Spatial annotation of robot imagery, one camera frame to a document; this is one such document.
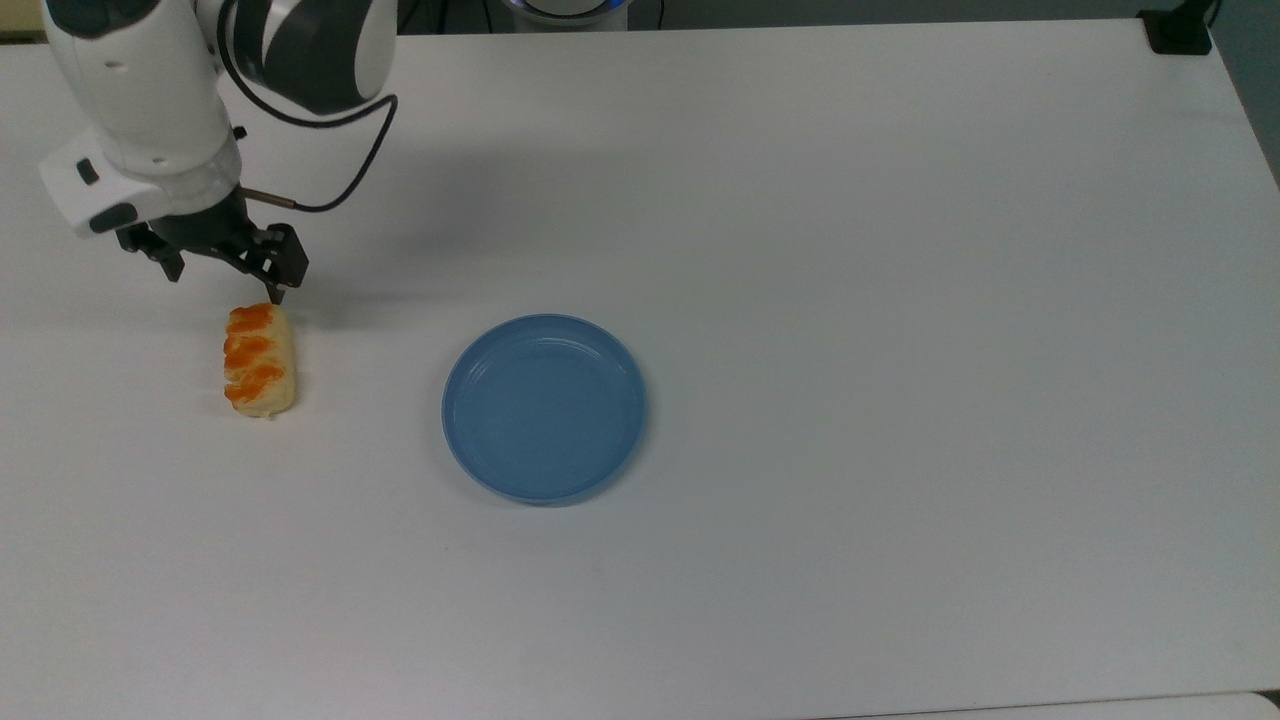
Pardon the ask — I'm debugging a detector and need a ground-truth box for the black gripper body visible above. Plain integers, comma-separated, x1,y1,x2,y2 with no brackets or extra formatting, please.
148,186,269,273

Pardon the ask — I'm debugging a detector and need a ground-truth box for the black table clamp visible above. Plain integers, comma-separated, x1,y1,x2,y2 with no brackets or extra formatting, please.
1138,0,1223,57

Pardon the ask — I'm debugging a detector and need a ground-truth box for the bread roll with orange stripes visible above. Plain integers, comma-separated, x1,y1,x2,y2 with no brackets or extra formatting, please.
222,303,299,420

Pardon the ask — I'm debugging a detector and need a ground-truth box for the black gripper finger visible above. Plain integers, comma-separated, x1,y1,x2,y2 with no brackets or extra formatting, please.
250,224,310,305
114,222,187,284

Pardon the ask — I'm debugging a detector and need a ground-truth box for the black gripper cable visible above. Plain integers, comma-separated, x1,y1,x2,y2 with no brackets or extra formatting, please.
216,0,400,214

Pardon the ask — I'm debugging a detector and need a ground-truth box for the blue round plate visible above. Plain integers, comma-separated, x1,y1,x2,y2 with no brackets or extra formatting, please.
441,313,649,505

